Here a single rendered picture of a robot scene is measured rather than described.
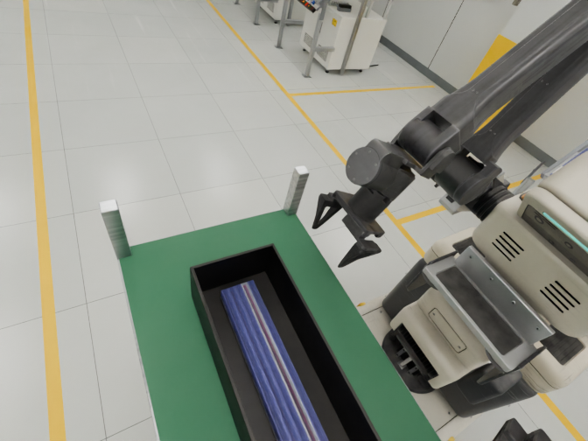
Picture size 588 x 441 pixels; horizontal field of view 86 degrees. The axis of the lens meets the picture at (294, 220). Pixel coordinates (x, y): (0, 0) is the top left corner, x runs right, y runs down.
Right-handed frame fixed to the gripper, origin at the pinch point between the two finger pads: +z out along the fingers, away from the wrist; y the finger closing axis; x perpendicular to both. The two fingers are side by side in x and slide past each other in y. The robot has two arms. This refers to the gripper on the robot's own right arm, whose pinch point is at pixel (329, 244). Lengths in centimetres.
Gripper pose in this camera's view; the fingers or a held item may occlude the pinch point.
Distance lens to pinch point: 61.8
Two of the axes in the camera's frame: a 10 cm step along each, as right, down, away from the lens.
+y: 4.6, 7.2, -5.1
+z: -5.7, 6.8, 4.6
